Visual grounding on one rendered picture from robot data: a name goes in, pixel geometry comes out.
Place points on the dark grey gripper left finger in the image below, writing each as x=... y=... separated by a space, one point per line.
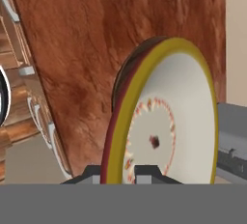
x=87 y=174

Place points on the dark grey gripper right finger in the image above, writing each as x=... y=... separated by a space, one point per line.
x=151 y=173

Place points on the yellow-rimmed white bowl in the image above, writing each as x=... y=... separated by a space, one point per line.
x=189 y=105

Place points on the wooden drawer cabinet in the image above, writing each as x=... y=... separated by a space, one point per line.
x=22 y=105

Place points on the grey appliance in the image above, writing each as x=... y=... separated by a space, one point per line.
x=232 y=137

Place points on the white and black round object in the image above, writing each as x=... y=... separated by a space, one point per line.
x=4 y=96

